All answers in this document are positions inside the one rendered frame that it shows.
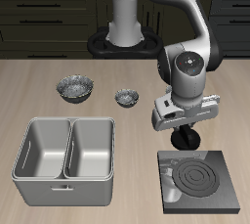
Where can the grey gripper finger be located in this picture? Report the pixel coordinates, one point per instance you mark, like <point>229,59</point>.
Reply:
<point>177,128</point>
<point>194,125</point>

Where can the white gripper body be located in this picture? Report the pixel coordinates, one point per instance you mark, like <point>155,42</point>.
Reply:
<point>195,113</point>

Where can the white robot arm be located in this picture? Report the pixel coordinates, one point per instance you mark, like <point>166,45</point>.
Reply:
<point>185,22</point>

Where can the dark grey stove plate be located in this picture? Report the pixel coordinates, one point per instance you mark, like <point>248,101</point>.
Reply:
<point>221,188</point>

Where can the small speckled grey bowl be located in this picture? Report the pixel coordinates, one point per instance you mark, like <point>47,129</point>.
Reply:
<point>126,97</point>

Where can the dark drawer cupboard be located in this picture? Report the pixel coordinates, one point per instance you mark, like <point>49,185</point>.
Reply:
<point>232,25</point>
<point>49,30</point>

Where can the dark door cupboard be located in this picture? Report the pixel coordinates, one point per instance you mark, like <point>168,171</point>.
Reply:
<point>153,16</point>

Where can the large speckled grey bowl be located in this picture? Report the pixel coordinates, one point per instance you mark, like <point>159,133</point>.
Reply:
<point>74,87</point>

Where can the white two-bin basket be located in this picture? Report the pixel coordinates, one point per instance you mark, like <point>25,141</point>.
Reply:
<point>81,190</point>

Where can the flat black base plate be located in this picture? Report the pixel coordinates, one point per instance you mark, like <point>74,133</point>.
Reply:
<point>97,43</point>

